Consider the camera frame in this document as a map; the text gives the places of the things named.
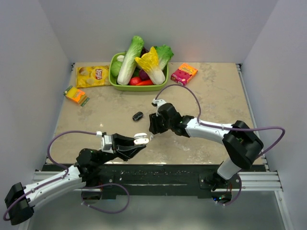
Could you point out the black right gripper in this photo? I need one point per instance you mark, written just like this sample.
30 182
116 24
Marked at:
154 128

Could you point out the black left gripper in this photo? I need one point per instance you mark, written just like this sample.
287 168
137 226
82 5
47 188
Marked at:
118 139

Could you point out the white earbud charging case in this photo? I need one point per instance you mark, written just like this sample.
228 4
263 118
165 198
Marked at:
141 139

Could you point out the black earbud charging case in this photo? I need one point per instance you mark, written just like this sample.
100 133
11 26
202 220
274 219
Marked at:
136 117

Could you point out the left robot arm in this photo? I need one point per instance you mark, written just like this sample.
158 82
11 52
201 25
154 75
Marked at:
22 200

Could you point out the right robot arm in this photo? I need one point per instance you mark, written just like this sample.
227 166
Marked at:
241 143

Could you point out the orange carrot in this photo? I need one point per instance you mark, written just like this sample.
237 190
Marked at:
145 83

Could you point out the red tomato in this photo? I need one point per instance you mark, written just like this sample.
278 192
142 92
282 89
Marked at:
134 81

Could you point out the purple onion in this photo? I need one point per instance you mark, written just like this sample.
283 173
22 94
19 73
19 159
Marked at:
143 75

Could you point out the pink orange snack box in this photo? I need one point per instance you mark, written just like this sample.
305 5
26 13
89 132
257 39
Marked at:
184 74

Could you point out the green plastic basket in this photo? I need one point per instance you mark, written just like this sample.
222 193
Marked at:
146 88

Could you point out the green white napa cabbage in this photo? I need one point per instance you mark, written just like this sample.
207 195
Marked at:
129 64

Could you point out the yellow white cabbage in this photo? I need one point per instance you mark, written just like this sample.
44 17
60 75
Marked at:
150 64

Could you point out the round green vegetable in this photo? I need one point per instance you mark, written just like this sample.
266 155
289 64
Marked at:
115 68

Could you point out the orange yellow sponge pack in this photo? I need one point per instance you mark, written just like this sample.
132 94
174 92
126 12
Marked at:
76 95

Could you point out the green lettuce leaf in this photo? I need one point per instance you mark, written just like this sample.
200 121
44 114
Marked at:
165 54

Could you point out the yellow Lays chips bag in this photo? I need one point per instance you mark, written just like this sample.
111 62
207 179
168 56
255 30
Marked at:
92 76

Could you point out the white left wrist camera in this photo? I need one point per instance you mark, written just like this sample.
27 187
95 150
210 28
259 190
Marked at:
106 143

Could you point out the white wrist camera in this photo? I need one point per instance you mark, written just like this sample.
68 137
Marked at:
106 143
158 103

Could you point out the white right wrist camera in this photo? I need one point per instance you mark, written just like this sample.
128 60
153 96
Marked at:
158 103

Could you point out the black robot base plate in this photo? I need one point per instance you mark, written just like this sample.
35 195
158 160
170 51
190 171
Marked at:
159 180

